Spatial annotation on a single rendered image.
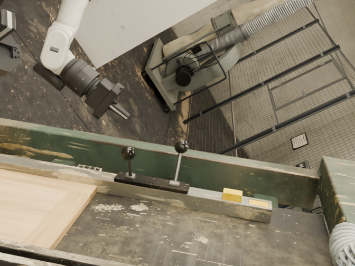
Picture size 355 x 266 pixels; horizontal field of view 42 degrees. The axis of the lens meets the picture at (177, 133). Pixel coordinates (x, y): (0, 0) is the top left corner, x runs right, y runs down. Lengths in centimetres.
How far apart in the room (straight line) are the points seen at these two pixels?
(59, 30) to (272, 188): 77
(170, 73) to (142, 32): 170
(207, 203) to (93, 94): 44
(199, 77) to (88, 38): 202
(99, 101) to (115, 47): 360
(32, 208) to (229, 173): 60
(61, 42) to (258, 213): 69
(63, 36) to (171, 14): 348
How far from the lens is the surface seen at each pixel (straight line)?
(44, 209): 116
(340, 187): 129
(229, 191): 122
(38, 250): 92
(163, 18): 475
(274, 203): 142
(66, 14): 133
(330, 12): 951
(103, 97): 131
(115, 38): 488
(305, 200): 148
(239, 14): 681
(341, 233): 84
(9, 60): 59
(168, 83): 628
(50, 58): 131
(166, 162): 145
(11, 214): 114
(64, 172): 128
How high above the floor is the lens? 189
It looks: 17 degrees down
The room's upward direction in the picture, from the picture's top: 64 degrees clockwise
